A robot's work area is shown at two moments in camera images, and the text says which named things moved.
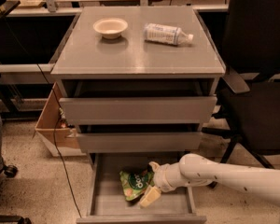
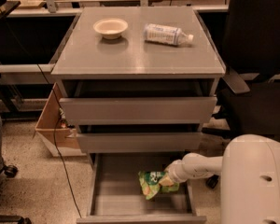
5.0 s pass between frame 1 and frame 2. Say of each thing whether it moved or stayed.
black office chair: stayed
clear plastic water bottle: stayed
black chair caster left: stayed
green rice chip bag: moved
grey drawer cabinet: stayed
